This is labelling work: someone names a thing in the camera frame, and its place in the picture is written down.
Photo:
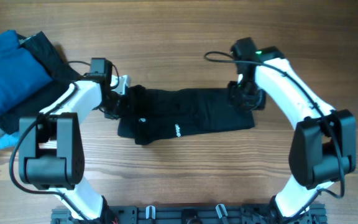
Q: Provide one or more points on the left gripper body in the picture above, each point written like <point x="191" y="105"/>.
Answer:
<point x="132" y="101"/>

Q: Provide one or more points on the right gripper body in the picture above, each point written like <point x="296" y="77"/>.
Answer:
<point x="239" y="96"/>

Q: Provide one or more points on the black t-shirt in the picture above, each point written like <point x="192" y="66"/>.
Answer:
<point x="160" y="114"/>

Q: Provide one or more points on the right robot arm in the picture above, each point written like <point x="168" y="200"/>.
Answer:
<point x="323" y="149"/>

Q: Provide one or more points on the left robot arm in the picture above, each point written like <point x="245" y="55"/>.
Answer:
<point x="49" y="157"/>

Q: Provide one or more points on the folded black garment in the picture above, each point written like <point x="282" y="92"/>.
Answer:
<point x="61" y="74"/>

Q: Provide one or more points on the folded blue garment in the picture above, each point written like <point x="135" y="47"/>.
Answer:
<point x="20" y="74"/>

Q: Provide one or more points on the folded light blue jeans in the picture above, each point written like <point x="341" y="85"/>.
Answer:
<point x="9" y="140"/>

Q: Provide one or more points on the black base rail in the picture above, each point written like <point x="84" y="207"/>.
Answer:
<point x="245" y="214"/>

